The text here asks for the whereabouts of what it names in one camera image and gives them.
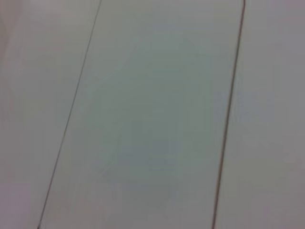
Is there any white flat panel housing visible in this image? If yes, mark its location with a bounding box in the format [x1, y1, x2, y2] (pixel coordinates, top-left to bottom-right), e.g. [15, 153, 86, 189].
[37, 0, 246, 229]

